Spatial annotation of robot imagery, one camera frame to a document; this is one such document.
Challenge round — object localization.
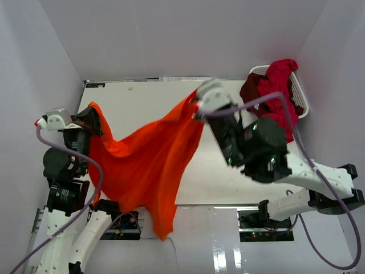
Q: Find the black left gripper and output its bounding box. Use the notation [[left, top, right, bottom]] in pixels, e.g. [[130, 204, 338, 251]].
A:
[[67, 102, 105, 174]]

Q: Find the orange t shirt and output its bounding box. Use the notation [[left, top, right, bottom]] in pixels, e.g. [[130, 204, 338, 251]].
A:
[[88, 91, 204, 241]]

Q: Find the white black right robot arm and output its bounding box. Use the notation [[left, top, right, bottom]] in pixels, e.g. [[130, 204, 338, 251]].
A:
[[196, 99, 364, 228]]

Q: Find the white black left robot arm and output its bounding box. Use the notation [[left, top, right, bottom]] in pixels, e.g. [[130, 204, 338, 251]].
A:
[[35, 107, 121, 273]]

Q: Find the maroon t shirt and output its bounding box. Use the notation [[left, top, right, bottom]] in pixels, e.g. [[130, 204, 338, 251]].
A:
[[240, 73, 303, 119]]

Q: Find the pink magenta t shirt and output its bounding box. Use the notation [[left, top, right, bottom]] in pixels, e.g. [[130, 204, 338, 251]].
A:
[[257, 59, 303, 143]]

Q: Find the white perforated laundry basket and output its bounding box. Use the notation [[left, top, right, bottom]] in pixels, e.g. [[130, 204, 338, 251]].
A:
[[249, 65, 309, 119]]

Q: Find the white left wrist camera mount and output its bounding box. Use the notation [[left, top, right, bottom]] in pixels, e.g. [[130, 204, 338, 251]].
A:
[[34, 107, 80, 131]]

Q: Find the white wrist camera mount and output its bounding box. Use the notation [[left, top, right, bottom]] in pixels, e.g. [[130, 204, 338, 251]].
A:
[[34, 107, 80, 131], [196, 78, 232, 114]]

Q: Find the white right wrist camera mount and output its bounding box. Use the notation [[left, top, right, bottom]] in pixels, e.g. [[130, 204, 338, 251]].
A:
[[196, 78, 232, 114]]

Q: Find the printed paper sheet at wall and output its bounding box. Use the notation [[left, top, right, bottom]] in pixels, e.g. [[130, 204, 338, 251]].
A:
[[159, 76, 212, 82]]

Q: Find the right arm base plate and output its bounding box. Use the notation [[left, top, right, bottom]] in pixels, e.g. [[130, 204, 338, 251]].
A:
[[237, 210, 294, 243]]

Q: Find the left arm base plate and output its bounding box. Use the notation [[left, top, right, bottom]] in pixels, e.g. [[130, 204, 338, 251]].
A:
[[100, 211, 142, 241]]

